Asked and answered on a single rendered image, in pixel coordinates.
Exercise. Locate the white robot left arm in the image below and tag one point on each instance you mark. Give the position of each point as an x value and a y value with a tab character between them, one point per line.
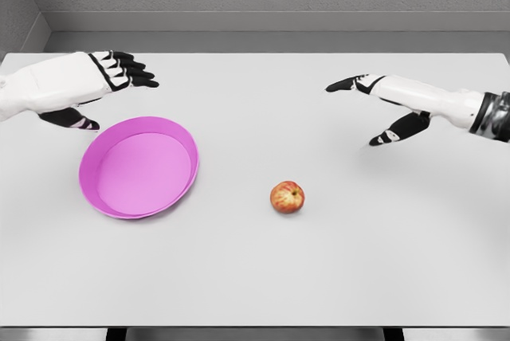
12	96

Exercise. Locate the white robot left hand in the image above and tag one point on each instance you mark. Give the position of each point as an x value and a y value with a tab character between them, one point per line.
67	80

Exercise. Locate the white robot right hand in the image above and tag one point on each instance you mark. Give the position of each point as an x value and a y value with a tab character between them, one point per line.
414	94

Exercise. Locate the red yellow apple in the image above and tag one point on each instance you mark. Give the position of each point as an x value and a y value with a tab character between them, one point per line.
287	197

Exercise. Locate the pink round plate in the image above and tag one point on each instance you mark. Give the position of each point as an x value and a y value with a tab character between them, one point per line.
139	169

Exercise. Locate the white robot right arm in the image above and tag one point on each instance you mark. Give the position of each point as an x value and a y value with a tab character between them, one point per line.
478	110

